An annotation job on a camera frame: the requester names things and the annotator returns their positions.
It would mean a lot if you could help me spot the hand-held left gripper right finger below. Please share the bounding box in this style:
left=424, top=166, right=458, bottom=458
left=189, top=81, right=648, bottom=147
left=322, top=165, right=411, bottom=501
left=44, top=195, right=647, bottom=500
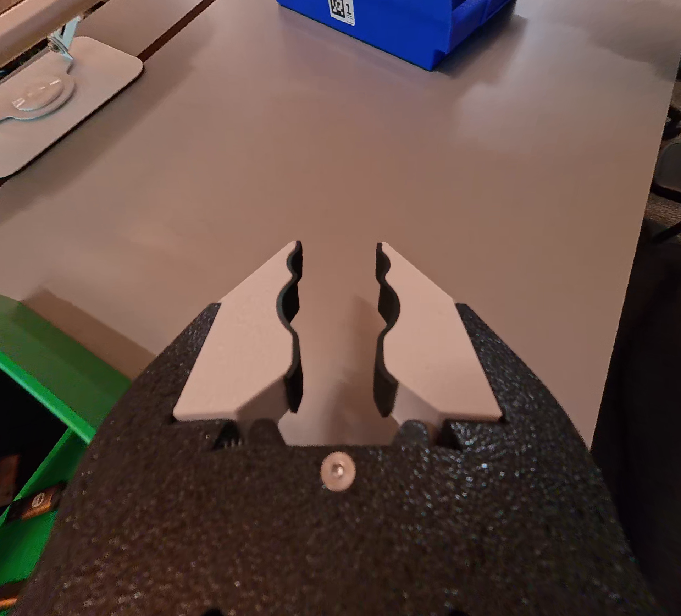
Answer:
left=374, top=241, right=504, bottom=428

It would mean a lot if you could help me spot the brown snack packet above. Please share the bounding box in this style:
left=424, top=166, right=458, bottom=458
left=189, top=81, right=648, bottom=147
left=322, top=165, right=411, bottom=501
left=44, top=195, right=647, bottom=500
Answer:
left=8, top=484, right=66, bottom=521

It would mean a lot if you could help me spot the silver monitor stand base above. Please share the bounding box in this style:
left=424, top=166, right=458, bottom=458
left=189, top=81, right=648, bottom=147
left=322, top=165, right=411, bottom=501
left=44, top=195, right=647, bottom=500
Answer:
left=0, top=36, right=144, bottom=178

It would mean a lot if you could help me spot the green plastic bin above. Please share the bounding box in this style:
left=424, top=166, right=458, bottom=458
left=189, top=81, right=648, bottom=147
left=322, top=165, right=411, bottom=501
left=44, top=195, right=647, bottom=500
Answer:
left=0, top=295, right=132, bottom=587

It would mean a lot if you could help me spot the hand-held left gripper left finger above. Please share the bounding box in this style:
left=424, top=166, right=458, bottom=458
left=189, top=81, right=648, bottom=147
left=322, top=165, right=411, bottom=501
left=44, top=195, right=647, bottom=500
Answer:
left=173, top=240, right=304, bottom=424

